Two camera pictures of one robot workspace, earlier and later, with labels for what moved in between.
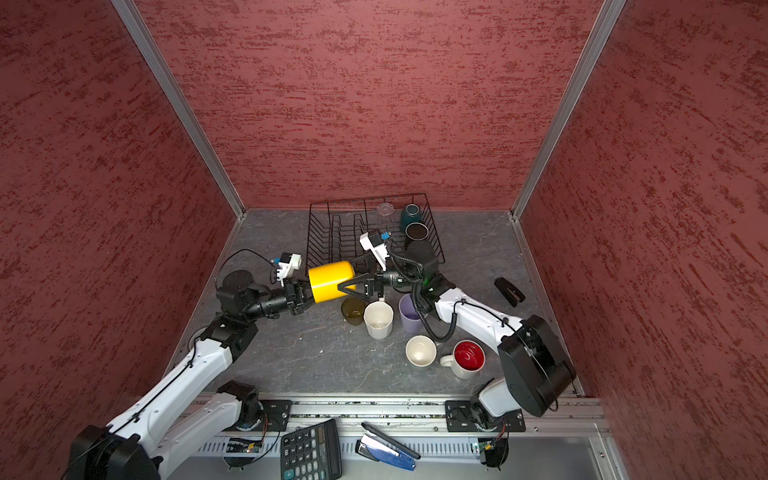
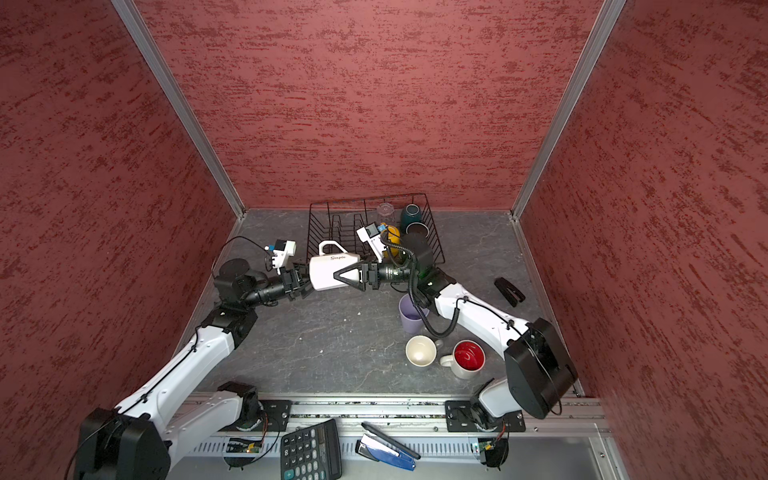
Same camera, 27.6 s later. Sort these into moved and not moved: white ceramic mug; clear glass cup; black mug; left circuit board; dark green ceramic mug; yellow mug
Moved: white ceramic mug; yellow mug
Not moved: left circuit board; dark green ceramic mug; clear glass cup; black mug
